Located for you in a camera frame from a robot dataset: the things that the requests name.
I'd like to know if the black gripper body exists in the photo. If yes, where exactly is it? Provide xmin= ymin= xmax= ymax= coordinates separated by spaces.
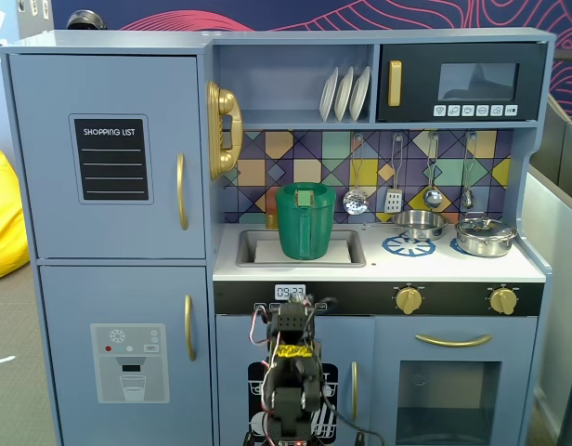
xmin=266 ymin=293 xmax=320 ymax=348

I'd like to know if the long gold fridge door handle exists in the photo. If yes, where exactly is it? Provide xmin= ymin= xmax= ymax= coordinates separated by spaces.
xmin=175 ymin=151 xmax=190 ymax=231

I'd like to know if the blue door with shopping list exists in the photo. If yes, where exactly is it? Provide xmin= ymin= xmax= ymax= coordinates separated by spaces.
xmin=7 ymin=53 xmax=207 ymax=260

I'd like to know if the blue dishwasher door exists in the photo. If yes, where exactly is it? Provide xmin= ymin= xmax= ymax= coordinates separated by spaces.
xmin=214 ymin=314 xmax=376 ymax=446

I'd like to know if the blue oven door with window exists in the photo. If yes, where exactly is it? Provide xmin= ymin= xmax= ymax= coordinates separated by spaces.
xmin=372 ymin=316 xmax=540 ymax=446

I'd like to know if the blue door with dispenser print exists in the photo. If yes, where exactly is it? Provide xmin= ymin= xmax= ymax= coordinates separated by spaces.
xmin=38 ymin=265 xmax=215 ymax=446

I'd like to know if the black microwave door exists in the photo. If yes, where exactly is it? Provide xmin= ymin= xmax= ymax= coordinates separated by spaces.
xmin=376 ymin=42 xmax=547 ymax=123

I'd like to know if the blue toy kitchen cabinet body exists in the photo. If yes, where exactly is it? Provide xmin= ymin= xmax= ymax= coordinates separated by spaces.
xmin=0 ymin=27 xmax=557 ymax=446

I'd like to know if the white digital clock display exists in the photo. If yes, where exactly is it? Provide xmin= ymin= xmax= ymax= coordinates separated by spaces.
xmin=274 ymin=283 xmax=307 ymax=301

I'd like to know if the grey toy sink basin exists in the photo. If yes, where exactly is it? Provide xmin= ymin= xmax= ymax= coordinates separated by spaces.
xmin=235 ymin=228 xmax=368 ymax=269

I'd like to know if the green plastic pitcher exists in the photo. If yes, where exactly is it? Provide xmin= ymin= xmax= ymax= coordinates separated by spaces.
xmin=274 ymin=181 xmax=337 ymax=261

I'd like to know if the gold stove knob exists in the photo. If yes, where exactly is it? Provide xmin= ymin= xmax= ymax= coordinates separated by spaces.
xmin=488 ymin=286 xmax=518 ymax=316
xmin=395 ymin=286 xmax=424 ymax=316

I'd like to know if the metal skimmer spoon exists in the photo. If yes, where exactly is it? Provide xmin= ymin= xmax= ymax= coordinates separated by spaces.
xmin=343 ymin=134 xmax=370 ymax=216

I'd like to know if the metal slotted spatula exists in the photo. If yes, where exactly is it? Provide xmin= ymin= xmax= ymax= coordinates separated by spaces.
xmin=384 ymin=133 xmax=405 ymax=214

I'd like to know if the steel frying pan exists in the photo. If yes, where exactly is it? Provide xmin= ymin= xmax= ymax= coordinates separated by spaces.
xmin=363 ymin=209 xmax=449 ymax=242

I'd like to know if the grey water dispenser sticker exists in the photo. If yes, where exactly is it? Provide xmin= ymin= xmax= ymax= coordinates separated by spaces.
xmin=89 ymin=322 xmax=171 ymax=404

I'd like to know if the metal ladle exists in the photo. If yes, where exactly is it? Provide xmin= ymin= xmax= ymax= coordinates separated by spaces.
xmin=422 ymin=131 xmax=443 ymax=210

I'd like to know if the steel pot with lid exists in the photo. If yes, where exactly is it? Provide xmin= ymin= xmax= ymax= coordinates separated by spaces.
xmin=454 ymin=211 xmax=518 ymax=257

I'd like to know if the metal hanging spoon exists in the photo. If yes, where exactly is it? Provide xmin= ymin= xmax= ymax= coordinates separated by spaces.
xmin=461 ymin=131 xmax=478 ymax=209

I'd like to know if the white toy plate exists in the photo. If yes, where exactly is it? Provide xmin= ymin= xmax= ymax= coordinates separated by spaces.
xmin=349 ymin=65 xmax=371 ymax=122
xmin=333 ymin=66 xmax=355 ymax=123
xmin=318 ymin=66 xmax=340 ymax=123

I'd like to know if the gold toy telephone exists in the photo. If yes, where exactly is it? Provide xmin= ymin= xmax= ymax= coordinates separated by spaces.
xmin=206 ymin=81 xmax=245 ymax=181

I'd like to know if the black shopping list sticker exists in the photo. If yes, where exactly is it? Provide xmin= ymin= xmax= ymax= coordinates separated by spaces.
xmin=68 ymin=113 xmax=155 ymax=206

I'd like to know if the grey partition panel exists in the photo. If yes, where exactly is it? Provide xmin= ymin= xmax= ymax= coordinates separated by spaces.
xmin=526 ymin=95 xmax=572 ymax=446

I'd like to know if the yellow beanbag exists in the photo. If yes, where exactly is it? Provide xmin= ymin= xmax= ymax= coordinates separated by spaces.
xmin=0 ymin=148 xmax=31 ymax=282

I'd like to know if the black round helmet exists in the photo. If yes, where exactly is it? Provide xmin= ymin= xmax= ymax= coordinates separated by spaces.
xmin=66 ymin=9 xmax=104 ymax=32

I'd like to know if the red white servo cable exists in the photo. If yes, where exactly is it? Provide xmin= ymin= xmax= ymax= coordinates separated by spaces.
xmin=249 ymin=306 xmax=274 ymax=413

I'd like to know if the gold dishwasher door handle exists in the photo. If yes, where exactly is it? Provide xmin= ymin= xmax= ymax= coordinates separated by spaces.
xmin=350 ymin=361 xmax=359 ymax=422

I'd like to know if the short gold fridge door handle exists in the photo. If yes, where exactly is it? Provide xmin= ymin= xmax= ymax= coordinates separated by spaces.
xmin=183 ymin=294 xmax=197 ymax=362

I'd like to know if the black power cable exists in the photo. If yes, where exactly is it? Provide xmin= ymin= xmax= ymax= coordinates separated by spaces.
xmin=320 ymin=397 xmax=385 ymax=446

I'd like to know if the curved gold oven handle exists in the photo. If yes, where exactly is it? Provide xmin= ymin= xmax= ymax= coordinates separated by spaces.
xmin=414 ymin=333 xmax=494 ymax=348

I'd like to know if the gold microwave handle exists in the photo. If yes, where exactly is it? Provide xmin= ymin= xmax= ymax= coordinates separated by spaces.
xmin=388 ymin=59 xmax=403 ymax=108

